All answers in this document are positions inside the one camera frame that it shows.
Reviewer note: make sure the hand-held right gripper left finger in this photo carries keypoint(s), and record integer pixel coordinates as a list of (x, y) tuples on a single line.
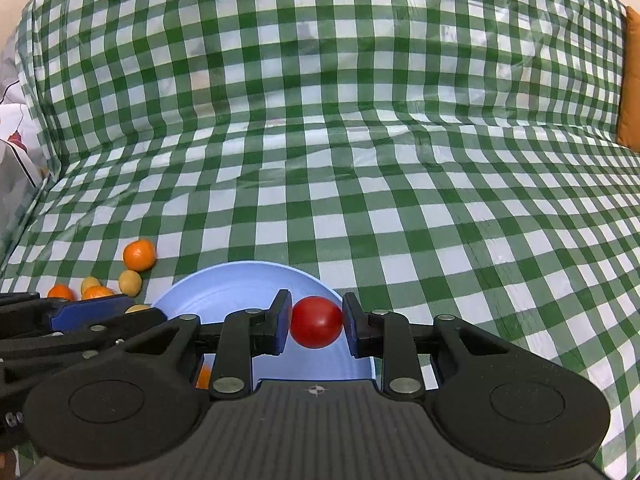
[(279, 322)]

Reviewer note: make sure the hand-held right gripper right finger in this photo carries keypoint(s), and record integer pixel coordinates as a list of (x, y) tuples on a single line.
[(351, 327)]

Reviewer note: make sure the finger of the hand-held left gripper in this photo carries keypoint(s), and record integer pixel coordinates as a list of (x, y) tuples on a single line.
[(100, 332), (85, 312)]

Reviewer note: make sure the small orange mandarin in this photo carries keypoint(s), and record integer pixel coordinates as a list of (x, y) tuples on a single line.
[(97, 292), (61, 291)]

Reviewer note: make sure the small yellow fruit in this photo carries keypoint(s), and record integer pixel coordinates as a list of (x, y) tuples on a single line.
[(89, 283), (130, 282), (137, 308)]

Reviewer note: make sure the red tomato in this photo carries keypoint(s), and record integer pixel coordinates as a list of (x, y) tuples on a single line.
[(316, 322)]

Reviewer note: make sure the light blue plate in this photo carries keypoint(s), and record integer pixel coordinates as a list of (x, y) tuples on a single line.
[(225, 290)]

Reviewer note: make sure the large orange mandarin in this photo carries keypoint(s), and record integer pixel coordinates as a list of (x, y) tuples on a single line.
[(139, 254)]

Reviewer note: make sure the green white checked tablecloth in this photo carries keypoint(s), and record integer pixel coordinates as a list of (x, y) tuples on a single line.
[(350, 160)]

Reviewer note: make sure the white printed cloth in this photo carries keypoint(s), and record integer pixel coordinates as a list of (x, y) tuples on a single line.
[(12, 160)]

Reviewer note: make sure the orange cushion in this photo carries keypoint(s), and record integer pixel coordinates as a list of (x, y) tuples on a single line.
[(630, 80)]

